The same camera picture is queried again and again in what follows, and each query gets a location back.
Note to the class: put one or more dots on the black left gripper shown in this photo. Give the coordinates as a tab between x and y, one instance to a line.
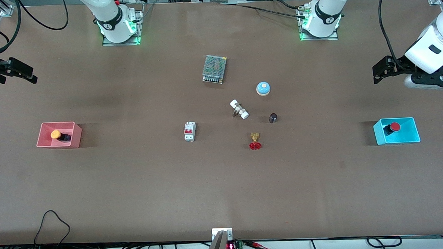
400	64

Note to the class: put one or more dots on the red push button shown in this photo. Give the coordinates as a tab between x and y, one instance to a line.
395	126

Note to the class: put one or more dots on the yellow push button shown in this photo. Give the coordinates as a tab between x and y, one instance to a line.
55	134

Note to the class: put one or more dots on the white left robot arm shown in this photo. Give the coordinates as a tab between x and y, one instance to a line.
327	11

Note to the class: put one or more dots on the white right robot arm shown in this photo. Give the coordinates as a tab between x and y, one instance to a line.
110	17

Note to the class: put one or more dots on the cyan plastic bin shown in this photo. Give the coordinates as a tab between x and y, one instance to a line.
407	133

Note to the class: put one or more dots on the pink plastic bin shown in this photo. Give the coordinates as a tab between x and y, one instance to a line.
42	136

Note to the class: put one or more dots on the dark round knob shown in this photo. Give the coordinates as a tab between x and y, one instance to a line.
273	117

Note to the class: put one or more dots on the blue dome button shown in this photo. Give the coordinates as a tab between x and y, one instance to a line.
263	87

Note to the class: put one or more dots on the white plastic pipe fitting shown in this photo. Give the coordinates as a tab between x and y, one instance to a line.
239	108

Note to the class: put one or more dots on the metal mesh power supply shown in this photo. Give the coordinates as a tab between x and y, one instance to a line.
214	66

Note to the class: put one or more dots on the red digit display module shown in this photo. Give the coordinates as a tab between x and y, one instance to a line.
231	246

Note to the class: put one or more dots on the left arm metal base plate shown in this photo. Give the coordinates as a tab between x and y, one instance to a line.
318	38

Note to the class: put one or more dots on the white circuit breaker red switch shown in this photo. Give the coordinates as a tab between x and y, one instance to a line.
190	131

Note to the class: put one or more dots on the small metal bracket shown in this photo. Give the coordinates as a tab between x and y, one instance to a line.
215	233

